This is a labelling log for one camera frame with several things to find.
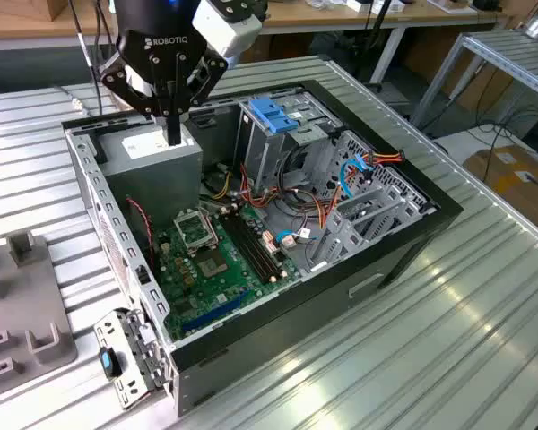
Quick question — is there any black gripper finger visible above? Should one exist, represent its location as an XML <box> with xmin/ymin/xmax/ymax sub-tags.
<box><xmin>99</xmin><ymin>52</ymin><xmax>175</xmax><ymax>147</ymax></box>
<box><xmin>174</xmin><ymin>52</ymin><xmax>229</xmax><ymax>147</ymax></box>

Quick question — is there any multicolour disk power wire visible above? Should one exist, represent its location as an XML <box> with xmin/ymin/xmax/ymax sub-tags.
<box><xmin>239</xmin><ymin>150</ymin><xmax>407</xmax><ymax>232</ymax></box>

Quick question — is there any metal disk bay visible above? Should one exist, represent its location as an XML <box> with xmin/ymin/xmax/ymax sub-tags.
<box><xmin>307</xmin><ymin>128</ymin><xmax>437</xmax><ymax>275</ymax></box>

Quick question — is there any grey power supply unit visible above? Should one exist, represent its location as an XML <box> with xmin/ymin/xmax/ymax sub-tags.
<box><xmin>97</xmin><ymin>120</ymin><xmax>205</xmax><ymax>225</ymax></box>

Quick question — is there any metal optical drive cage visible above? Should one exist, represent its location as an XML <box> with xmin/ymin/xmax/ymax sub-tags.
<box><xmin>232</xmin><ymin>87</ymin><xmax>349</xmax><ymax>192</ymax></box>

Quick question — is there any brown wooden box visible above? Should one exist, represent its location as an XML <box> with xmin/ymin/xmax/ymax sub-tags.
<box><xmin>44</xmin><ymin>0</ymin><xmax>75</xmax><ymax>22</ymax></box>

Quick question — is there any wooden desk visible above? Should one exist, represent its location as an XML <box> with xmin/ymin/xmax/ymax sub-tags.
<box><xmin>0</xmin><ymin>0</ymin><xmax>519</xmax><ymax>53</ymax></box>

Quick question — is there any metal socket cover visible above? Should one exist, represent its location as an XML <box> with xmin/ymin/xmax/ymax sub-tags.
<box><xmin>173</xmin><ymin>209</ymin><xmax>220</xmax><ymax>252</ymax></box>

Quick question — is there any black case fan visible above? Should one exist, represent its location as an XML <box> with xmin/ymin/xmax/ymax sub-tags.
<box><xmin>116</xmin><ymin>193</ymin><xmax>158</xmax><ymax>277</ymax></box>

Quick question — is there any black RAM slot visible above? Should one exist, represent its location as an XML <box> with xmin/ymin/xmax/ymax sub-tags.
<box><xmin>219</xmin><ymin>213</ymin><xmax>273</xmax><ymax>286</ymax></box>
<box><xmin>230</xmin><ymin>210</ymin><xmax>282</xmax><ymax>280</ymax></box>
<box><xmin>224</xmin><ymin>211</ymin><xmax>277</xmax><ymax>283</ymax></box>
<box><xmin>235</xmin><ymin>208</ymin><xmax>288</xmax><ymax>278</ymax></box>

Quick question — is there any green motherboard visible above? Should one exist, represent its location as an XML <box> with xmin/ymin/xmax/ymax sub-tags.
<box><xmin>154</xmin><ymin>203</ymin><xmax>304</xmax><ymax>341</ymax></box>

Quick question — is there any blue expansion slot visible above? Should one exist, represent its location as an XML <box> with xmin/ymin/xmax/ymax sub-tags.
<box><xmin>181</xmin><ymin>289</ymin><xmax>253</xmax><ymax>333</ymax></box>

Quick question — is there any grey parts rack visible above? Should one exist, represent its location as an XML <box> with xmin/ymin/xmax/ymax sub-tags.
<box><xmin>0</xmin><ymin>230</ymin><xmax>80</xmax><ymax>404</ymax></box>

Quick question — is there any black PC case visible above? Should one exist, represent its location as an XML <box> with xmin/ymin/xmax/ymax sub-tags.
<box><xmin>61</xmin><ymin>79</ymin><xmax>465</xmax><ymax>417</ymax></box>

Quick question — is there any metal slat side table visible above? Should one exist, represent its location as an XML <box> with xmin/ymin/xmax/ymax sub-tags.
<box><xmin>410</xmin><ymin>30</ymin><xmax>538</xmax><ymax>131</ymax></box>

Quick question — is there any cardboard box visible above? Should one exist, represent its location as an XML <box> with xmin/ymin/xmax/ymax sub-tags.
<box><xmin>462</xmin><ymin>143</ymin><xmax>538</xmax><ymax>230</ymax></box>

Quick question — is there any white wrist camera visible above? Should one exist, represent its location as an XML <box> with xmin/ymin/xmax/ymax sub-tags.
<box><xmin>191</xmin><ymin>0</ymin><xmax>264</xmax><ymax>60</ymax></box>

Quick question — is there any black cable with connector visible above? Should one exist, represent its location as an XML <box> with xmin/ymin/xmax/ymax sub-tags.
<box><xmin>66</xmin><ymin>0</ymin><xmax>107</xmax><ymax>118</ymax></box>

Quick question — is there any blue plastic drive bracket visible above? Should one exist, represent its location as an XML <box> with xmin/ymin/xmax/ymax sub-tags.
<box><xmin>247</xmin><ymin>96</ymin><xmax>299</xmax><ymax>134</ymax></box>

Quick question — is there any red black twisted fan wire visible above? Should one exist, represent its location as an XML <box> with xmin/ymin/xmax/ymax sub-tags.
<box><xmin>124</xmin><ymin>194</ymin><xmax>156</xmax><ymax>272</ymax></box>

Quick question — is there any yellow black power wire bundle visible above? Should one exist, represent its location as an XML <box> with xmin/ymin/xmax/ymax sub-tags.
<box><xmin>200</xmin><ymin>168</ymin><xmax>234</xmax><ymax>201</ymax></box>

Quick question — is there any thick black cable bundle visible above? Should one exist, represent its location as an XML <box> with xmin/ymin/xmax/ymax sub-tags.
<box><xmin>275</xmin><ymin>142</ymin><xmax>326</xmax><ymax>214</ymax></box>

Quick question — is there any blue data wire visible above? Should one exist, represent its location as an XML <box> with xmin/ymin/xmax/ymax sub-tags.
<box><xmin>275</xmin><ymin>150</ymin><xmax>377</xmax><ymax>246</ymax></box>

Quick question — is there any metal card retention bracket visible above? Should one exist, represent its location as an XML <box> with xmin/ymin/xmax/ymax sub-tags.
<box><xmin>92</xmin><ymin>306</ymin><xmax>174</xmax><ymax>411</ymax></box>

